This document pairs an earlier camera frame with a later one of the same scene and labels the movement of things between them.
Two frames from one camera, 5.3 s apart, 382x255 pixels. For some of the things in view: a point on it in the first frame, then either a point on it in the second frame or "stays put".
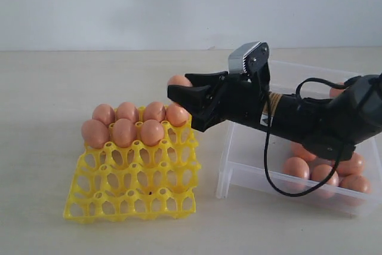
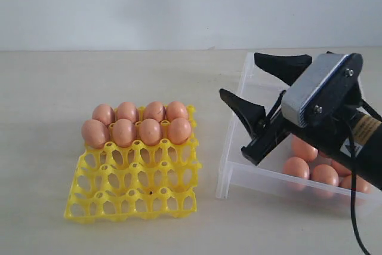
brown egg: [319, 172] stays put
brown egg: [154, 110] stays put
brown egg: [176, 115] stays put
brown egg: [151, 131] stays put
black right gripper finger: [206, 119] → [253, 117]
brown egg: [179, 79] → [179, 131]
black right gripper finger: [192, 100] → [286, 68]
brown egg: [124, 132] stays put
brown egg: [126, 110] stays put
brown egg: [95, 134] stays put
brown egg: [104, 113] stays put
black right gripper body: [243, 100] → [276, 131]
